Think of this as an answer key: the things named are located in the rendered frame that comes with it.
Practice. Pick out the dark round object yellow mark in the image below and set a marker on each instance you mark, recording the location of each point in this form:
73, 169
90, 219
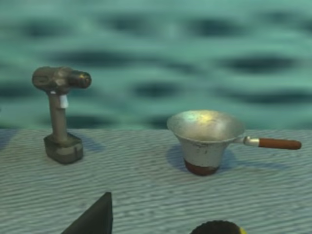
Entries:
217, 229

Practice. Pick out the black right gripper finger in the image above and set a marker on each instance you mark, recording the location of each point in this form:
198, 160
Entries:
97, 219

